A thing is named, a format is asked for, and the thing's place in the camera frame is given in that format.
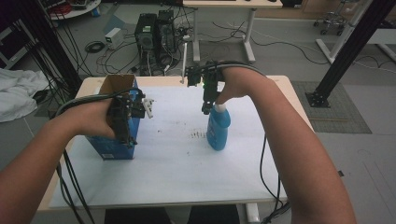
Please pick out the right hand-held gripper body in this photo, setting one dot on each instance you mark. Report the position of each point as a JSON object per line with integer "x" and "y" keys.
{"x": 210, "y": 77}

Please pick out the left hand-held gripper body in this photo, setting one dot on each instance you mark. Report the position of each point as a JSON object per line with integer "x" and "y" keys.
{"x": 123, "y": 118}

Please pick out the white spray head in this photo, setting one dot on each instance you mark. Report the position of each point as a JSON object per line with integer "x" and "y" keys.
{"x": 149, "y": 108}

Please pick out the blue plastic bottle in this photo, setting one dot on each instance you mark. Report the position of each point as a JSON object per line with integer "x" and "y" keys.
{"x": 218, "y": 130}

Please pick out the person's right hand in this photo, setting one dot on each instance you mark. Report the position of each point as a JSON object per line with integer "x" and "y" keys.
{"x": 236, "y": 85}

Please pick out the person's left hand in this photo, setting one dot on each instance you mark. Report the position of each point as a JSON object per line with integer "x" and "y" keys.
{"x": 93, "y": 119}

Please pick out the blue cardboard box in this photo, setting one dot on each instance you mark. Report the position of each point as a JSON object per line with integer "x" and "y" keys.
{"x": 124, "y": 152}

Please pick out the black computer tower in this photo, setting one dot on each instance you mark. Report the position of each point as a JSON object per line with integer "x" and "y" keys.
{"x": 145, "y": 37}
{"x": 166, "y": 34}

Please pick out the small white device box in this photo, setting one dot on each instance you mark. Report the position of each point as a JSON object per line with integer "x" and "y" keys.
{"x": 113, "y": 38}

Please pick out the white desk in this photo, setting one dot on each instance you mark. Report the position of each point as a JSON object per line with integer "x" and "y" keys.
{"x": 232, "y": 3}

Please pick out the wooden table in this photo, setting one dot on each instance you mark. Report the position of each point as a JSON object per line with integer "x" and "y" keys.
{"x": 289, "y": 93}

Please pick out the white cloth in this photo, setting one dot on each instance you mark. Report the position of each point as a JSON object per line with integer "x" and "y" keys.
{"x": 17, "y": 93}

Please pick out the white table leg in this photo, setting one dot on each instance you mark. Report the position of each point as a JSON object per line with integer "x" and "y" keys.
{"x": 252, "y": 213}

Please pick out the round white table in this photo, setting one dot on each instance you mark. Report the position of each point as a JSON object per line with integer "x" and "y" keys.
{"x": 74, "y": 9}

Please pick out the grey floor mat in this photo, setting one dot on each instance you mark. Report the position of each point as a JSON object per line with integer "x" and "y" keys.
{"x": 339, "y": 112}

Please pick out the wheeled chair base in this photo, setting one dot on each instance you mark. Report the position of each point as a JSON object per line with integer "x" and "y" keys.
{"x": 331, "y": 21}

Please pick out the white metal stand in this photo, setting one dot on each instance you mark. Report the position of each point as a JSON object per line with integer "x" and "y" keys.
{"x": 342, "y": 37}

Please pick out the black metal post with base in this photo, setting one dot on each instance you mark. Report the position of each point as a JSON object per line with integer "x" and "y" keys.
{"x": 351, "y": 49}

